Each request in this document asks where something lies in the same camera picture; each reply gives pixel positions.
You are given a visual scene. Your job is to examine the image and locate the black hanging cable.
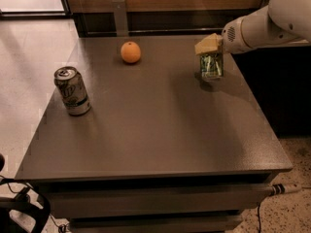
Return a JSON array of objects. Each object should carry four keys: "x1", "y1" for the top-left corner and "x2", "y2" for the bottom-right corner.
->
[{"x1": 256, "y1": 203, "x2": 262, "y2": 233}]

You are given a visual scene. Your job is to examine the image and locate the grey metal left bracket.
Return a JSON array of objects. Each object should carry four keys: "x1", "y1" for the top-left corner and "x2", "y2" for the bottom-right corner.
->
[{"x1": 112, "y1": 0, "x2": 129, "y2": 37}]

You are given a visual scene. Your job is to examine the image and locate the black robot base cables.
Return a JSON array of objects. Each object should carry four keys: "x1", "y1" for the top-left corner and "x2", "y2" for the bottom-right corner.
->
[{"x1": 0, "y1": 152, "x2": 69, "y2": 233}]

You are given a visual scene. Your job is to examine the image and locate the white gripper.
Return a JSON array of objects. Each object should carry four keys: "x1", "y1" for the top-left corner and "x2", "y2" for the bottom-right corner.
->
[{"x1": 194, "y1": 17, "x2": 253, "y2": 55}]

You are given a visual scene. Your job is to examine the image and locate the green soda can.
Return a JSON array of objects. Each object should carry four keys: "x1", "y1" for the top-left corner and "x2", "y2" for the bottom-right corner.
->
[{"x1": 199, "y1": 52, "x2": 224, "y2": 81}]

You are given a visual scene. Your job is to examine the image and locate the white black handle bar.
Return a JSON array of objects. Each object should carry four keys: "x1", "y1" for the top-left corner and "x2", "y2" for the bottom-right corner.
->
[{"x1": 271, "y1": 183, "x2": 302, "y2": 196}]

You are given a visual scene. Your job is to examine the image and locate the grey table drawer unit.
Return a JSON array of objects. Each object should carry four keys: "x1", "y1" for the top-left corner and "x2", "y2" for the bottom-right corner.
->
[{"x1": 42, "y1": 180, "x2": 272, "y2": 233}]

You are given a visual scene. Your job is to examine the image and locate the orange fruit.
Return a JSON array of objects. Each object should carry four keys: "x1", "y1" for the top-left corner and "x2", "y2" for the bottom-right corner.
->
[{"x1": 121, "y1": 42, "x2": 141, "y2": 64}]

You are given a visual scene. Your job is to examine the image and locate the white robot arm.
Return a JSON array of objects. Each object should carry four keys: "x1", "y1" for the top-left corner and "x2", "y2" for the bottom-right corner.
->
[{"x1": 194, "y1": 0, "x2": 311, "y2": 55}]

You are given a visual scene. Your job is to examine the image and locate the silver white soda can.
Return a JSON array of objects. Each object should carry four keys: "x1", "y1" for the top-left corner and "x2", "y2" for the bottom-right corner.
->
[{"x1": 54, "y1": 66, "x2": 90, "y2": 116}]

